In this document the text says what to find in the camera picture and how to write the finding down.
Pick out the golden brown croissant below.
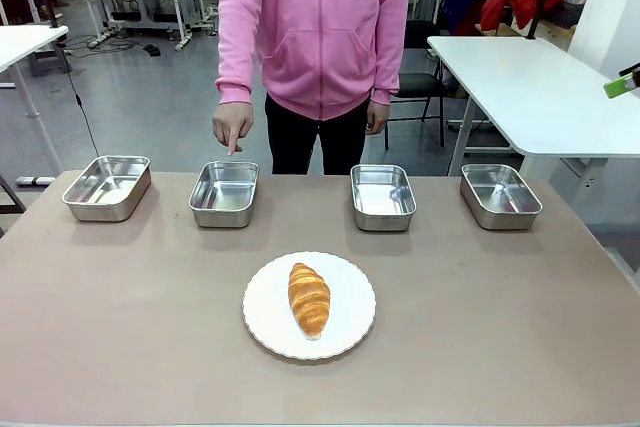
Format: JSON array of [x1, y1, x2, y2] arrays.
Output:
[[287, 262, 332, 339]]

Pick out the person's right hand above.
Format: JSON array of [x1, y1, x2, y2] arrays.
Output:
[[211, 102, 255, 157]]

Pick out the person's right forearm pink sleeve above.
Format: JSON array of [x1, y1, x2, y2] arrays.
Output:
[[215, 0, 261, 106]]

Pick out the black folding chair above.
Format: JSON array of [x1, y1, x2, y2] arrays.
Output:
[[383, 20, 450, 151]]

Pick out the rectangular steel container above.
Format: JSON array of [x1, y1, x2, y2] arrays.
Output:
[[459, 162, 544, 232], [61, 155, 152, 223], [350, 163, 418, 233], [188, 160, 261, 229]]

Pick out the person's left forearm pink sleeve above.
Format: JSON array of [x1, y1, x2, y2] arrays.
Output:
[[370, 0, 413, 107]]

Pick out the pink hoodie torso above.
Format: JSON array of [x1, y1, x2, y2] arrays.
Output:
[[222, 0, 412, 122]]

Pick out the white scalloped plate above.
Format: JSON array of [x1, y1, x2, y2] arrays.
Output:
[[242, 251, 377, 361]]

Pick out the black cable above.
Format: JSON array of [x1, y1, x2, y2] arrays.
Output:
[[63, 49, 102, 158]]

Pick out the black trousers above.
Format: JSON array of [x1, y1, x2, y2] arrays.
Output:
[[264, 92, 372, 176]]

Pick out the white side table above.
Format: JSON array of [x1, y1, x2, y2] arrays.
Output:
[[427, 35, 640, 178]]

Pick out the person's left hand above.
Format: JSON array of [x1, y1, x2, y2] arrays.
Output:
[[364, 100, 392, 136]]

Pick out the white desk with round leg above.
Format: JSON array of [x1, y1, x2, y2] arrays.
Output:
[[0, 24, 70, 173]]

